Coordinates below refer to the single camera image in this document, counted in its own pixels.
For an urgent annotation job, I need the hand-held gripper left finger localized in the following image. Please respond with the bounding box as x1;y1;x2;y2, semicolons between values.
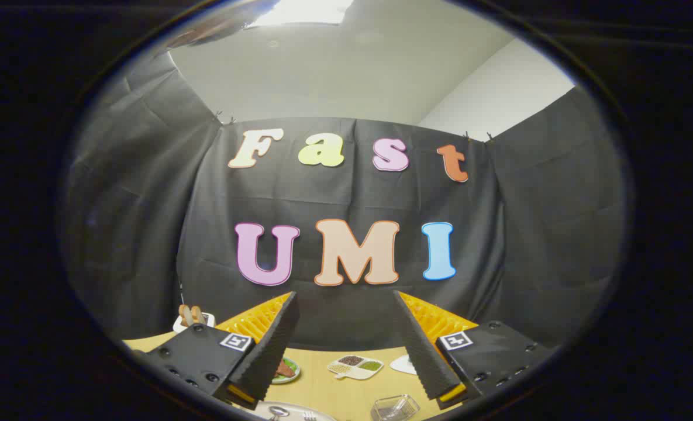
131;291;300;411

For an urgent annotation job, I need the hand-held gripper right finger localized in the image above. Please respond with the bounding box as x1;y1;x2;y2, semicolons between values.
393;290;557;410

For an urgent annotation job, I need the white square coaster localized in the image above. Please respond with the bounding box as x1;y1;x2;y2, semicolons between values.
389;354;418;375

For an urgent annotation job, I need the pale green food plate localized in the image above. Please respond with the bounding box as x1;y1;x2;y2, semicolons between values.
271;357;301;385

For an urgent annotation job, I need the clear cutlery basket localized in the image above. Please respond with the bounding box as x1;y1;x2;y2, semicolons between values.
370;394;420;421

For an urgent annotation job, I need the round white plate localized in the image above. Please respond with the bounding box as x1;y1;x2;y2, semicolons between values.
253;401;338;421

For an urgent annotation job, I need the white divided dish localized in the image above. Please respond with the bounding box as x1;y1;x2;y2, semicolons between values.
327;355;384;381

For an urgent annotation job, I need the white toaster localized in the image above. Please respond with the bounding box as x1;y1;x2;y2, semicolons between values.
173;313;216;334

